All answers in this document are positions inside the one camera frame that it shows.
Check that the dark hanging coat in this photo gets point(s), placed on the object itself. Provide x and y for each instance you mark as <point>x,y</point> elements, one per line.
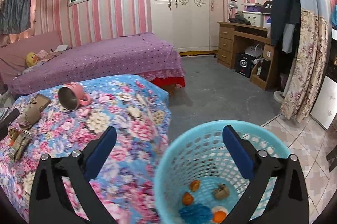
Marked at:
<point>285,18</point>

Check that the white wardrobe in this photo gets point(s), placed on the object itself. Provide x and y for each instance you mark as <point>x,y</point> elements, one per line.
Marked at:
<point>190,25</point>

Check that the pink headboard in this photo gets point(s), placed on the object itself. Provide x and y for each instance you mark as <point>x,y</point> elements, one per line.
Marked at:
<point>13,56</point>

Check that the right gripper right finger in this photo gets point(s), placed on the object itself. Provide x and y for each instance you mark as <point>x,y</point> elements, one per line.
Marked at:
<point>288,202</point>

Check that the wooden desk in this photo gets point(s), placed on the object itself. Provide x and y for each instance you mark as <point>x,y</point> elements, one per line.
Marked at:
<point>235,38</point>

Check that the floral blue quilt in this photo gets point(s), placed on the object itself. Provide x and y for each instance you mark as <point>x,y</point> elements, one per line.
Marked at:
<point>139,112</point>

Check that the brown paper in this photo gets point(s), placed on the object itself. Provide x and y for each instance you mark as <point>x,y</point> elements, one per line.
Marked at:
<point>221,192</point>

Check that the black box under desk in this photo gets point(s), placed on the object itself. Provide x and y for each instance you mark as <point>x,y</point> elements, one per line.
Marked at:
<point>244,64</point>

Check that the tan slipper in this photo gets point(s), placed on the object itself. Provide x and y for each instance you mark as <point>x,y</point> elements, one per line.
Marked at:
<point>31,116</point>

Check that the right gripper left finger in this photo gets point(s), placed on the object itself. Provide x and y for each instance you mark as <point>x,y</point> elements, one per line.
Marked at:
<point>49,202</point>

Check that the pink steel-lined mug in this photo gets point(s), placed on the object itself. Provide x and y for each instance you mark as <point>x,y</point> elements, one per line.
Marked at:
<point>72,96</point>

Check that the light blue plastic basket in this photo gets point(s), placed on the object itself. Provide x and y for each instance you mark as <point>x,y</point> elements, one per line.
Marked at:
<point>200,154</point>

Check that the purple polka-dot bed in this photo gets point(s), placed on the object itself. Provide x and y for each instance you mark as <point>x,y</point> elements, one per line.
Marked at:
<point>144,54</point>

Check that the dark grey window curtain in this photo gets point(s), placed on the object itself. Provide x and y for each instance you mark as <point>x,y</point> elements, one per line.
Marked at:
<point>15,16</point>

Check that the newspaper wrapper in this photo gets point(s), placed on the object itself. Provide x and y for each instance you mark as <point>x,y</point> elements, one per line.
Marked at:
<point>19,145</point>

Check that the white storage box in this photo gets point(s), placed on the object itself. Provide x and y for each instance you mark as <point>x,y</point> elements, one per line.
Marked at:
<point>255,18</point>

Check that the floral curtain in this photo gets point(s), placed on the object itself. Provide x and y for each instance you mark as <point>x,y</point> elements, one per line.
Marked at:
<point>309,67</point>

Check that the yellow duck plush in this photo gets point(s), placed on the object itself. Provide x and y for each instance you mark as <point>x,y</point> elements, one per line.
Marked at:
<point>31,59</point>

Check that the orange ball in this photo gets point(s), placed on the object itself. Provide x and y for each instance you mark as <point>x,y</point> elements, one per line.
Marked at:
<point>219,214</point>

